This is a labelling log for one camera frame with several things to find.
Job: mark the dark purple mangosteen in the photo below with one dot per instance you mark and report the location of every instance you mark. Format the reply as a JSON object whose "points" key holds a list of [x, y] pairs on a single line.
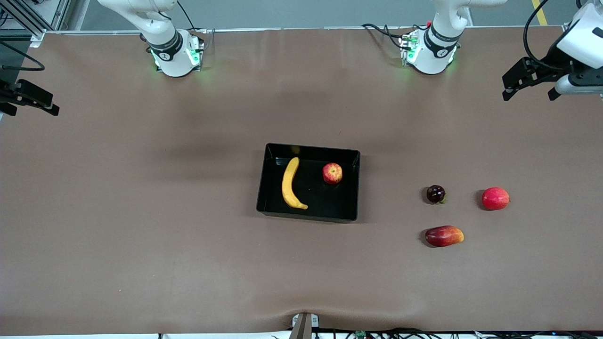
{"points": [[435, 194]]}

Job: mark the red round peach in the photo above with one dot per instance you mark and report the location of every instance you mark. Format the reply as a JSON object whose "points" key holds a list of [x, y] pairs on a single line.
{"points": [[495, 198]]}

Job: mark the yellow banana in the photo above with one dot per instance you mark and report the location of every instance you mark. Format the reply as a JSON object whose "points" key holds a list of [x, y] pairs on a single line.
{"points": [[288, 183]]}

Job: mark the red yellow apple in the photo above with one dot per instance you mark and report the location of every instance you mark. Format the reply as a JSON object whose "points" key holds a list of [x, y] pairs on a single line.
{"points": [[332, 173]]}

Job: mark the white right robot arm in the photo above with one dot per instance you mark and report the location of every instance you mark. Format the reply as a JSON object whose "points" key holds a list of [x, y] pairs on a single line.
{"points": [[174, 61]]}

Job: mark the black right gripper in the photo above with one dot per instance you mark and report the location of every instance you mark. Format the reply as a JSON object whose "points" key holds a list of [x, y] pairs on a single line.
{"points": [[9, 91]]}

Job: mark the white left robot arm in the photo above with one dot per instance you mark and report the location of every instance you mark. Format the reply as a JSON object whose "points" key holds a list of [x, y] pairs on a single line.
{"points": [[435, 56]]}

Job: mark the brown table cover mat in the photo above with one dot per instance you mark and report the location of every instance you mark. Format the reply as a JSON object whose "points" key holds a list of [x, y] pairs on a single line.
{"points": [[188, 263]]}

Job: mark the red orange mango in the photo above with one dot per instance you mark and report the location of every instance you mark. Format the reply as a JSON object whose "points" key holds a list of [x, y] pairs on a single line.
{"points": [[444, 236]]}

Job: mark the grey metal table clamp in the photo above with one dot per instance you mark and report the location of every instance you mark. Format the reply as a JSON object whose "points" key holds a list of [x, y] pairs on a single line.
{"points": [[304, 325]]}

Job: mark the aluminium frame profile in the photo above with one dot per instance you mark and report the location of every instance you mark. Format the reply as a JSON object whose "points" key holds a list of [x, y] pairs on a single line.
{"points": [[567, 29], [23, 16]]}

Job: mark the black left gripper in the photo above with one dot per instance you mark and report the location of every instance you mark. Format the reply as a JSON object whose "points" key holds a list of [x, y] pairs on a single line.
{"points": [[552, 62]]}

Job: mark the black plastic box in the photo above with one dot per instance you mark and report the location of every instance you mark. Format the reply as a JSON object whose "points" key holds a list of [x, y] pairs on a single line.
{"points": [[320, 202]]}

